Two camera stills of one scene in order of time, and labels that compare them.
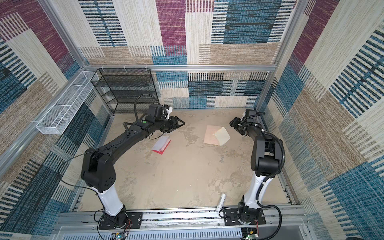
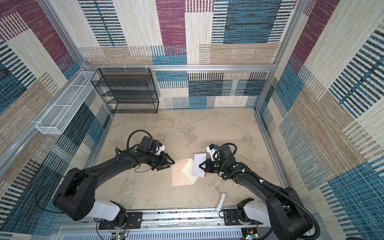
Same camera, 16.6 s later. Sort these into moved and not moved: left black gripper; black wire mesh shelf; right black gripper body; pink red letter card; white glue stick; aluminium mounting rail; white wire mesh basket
Moved: pink red letter card; right black gripper body; left black gripper
Not moved: aluminium mounting rail; black wire mesh shelf; white glue stick; white wire mesh basket
